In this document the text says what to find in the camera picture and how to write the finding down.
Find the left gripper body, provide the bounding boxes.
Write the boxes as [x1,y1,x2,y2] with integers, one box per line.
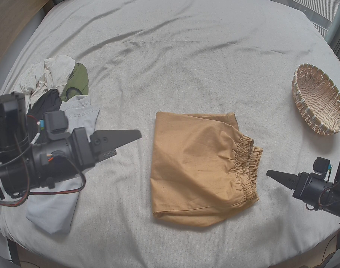
[0,127,97,195]

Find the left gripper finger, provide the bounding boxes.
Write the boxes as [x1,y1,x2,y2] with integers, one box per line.
[90,129,143,152]
[96,149,117,163]

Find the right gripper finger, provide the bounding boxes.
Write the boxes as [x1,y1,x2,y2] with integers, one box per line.
[266,169,299,191]

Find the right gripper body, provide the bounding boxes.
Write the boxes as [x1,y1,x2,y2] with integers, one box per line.
[293,172,334,206]

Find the tan shorts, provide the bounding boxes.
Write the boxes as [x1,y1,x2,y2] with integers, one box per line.
[150,111,264,228]

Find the black garment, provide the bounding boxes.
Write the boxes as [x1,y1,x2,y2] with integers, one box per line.
[26,90,62,123]

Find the green garment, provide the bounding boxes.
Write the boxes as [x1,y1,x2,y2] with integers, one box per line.
[60,63,89,103]

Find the pale grey garment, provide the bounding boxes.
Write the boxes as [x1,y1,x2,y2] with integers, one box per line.
[26,96,101,235]

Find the white garment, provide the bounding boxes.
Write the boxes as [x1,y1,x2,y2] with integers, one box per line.
[19,55,76,108]

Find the round woven basket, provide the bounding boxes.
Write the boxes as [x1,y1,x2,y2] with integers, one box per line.
[292,63,340,136]

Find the bed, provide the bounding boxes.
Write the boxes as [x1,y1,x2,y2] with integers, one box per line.
[0,0,340,265]

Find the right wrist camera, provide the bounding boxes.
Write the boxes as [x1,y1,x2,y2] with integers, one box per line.
[312,157,333,181]

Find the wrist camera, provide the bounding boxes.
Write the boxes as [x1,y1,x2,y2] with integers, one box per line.
[42,111,73,143]
[312,157,333,181]

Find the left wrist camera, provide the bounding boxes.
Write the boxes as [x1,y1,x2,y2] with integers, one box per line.
[42,111,73,143]

